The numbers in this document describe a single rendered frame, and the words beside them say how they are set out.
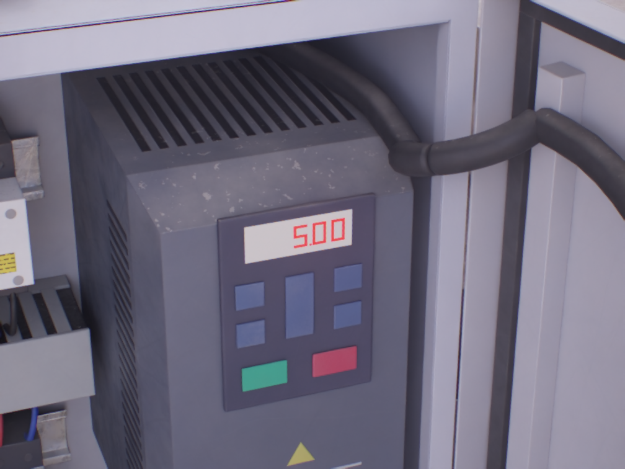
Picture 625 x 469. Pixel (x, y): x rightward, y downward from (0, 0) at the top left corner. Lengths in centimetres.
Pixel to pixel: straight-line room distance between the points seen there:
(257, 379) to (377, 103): 13
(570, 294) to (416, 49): 13
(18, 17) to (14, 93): 19
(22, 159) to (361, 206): 21
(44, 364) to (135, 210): 15
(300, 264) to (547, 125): 12
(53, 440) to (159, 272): 26
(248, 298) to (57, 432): 25
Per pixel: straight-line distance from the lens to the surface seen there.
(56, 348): 73
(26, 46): 53
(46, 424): 83
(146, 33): 54
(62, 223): 77
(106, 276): 70
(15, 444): 76
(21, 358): 73
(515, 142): 56
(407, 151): 58
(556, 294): 61
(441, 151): 57
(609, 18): 54
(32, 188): 75
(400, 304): 65
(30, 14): 55
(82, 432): 84
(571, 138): 56
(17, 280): 68
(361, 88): 65
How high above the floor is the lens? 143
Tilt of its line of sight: 28 degrees down
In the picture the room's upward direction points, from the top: straight up
